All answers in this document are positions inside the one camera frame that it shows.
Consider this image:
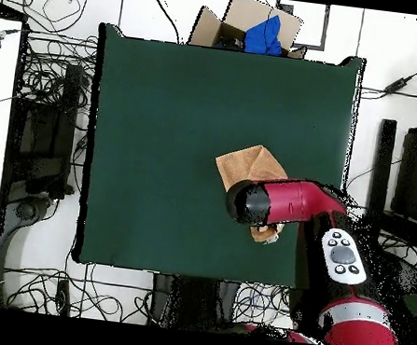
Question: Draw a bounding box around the orange terry towel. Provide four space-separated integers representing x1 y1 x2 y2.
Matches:
205 139 295 247

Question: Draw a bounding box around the dark green table cloth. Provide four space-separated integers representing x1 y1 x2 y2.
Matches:
70 21 367 296

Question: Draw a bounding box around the brown cardboard box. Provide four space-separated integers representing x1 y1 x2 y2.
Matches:
186 0 313 61

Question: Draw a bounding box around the blue cloth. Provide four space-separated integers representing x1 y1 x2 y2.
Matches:
243 11 287 58

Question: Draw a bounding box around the black equipment stand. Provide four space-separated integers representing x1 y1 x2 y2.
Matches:
358 117 417 255
2 56 91 202

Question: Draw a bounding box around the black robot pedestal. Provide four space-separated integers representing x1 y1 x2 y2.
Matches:
146 271 243 337

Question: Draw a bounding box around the black cable tangle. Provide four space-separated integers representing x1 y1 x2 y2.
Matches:
229 191 417 345
12 25 101 117
0 252 156 325

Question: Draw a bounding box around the black power adapter with cable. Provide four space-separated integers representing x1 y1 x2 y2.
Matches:
358 41 417 107

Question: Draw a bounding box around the grey looped cable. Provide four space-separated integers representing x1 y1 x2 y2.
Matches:
19 0 89 38

